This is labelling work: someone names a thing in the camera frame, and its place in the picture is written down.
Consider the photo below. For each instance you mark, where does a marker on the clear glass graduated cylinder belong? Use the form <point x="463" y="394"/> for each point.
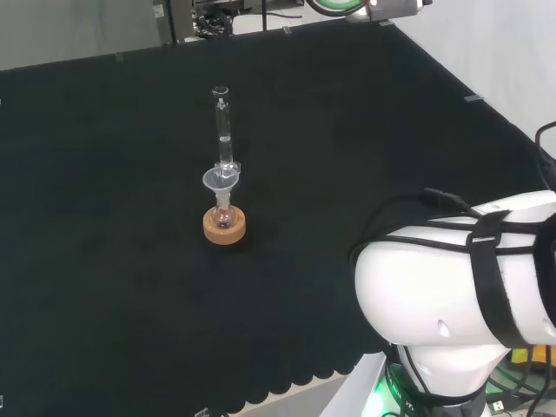
<point x="223" y="130"/>

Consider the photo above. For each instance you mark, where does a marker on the small glass round-bottom flask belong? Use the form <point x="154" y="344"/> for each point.
<point x="223" y="217"/>

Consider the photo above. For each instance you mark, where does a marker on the clear plastic funnel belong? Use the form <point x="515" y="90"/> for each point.
<point x="218" y="181"/>

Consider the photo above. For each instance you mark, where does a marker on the black bench cloth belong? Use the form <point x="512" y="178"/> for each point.
<point x="130" y="217"/>

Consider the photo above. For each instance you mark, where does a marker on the grey metal cabinet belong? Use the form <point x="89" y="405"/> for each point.
<point x="87" y="26"/>

